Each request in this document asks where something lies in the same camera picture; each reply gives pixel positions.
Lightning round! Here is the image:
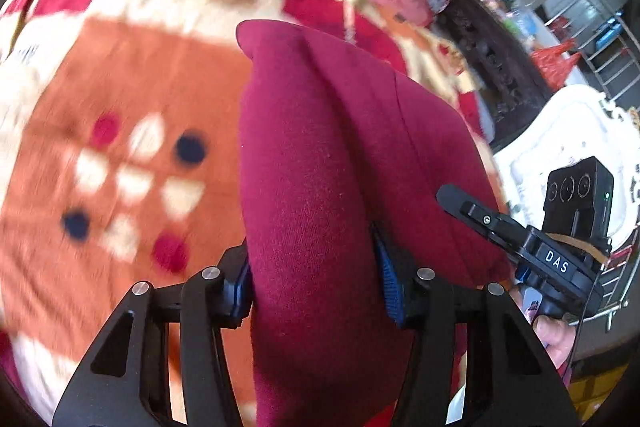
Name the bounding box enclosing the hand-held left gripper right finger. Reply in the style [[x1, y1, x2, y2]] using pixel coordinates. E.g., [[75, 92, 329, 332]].
[[371, 222, 583, 427]]

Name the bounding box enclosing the maroon sweater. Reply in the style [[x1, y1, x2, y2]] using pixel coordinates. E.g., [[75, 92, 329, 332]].
[[235, 19, 516, 427]]

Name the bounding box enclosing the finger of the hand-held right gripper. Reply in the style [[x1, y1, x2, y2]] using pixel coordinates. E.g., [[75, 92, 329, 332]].
[[436, 184, 531, 263]]

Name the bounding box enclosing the dark carved wooden headboard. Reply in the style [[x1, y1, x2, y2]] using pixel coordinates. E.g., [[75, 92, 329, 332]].
[[435, 0, 556, 142]]

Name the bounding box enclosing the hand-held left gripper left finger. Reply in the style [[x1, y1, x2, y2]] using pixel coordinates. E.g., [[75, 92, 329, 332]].
[[51, 239, 253, 427]]

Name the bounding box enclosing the red and orange printed blanket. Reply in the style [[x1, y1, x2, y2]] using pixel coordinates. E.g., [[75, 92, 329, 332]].
[[0, 0, 506, 427]]

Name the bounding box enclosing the red plastic bag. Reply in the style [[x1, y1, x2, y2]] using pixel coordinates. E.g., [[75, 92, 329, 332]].
[[530, 39, 583, 90]]

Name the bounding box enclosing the person's right hand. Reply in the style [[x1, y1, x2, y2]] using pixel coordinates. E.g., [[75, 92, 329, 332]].
[[531, 314, 576, 363]]

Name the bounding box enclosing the yellow box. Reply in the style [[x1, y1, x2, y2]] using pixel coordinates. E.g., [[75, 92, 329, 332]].
[[567, 357, 631, 423]]

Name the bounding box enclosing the metal shelf rack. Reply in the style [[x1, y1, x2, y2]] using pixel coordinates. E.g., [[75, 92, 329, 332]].
[[545, 0, 640, 102]]

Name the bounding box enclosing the white ornate furniture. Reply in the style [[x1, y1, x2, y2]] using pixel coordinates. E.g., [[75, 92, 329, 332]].
[[492, 84, 640, 268]]

